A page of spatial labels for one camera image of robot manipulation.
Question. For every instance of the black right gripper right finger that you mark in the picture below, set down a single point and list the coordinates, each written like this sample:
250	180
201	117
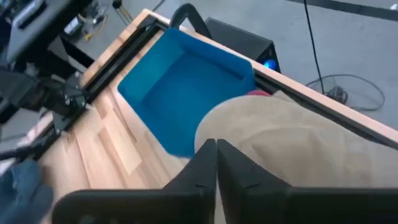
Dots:
245	193

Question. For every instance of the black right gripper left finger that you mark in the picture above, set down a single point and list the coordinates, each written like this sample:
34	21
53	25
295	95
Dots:
196	193

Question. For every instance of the beige baseball cap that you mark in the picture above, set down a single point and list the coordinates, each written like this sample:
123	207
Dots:
295	140

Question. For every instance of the blue denim baseball cap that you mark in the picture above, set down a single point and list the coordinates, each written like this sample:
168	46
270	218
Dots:
21	193

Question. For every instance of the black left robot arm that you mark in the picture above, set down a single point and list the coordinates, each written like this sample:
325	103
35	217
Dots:
18	90

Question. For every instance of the pink plastic bin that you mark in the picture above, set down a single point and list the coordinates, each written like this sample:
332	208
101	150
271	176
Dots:
258	92

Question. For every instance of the blue plastic bin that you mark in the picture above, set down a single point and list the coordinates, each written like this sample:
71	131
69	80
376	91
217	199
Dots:
186	87

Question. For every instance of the black computer case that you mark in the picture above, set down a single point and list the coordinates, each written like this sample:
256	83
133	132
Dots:
239	40

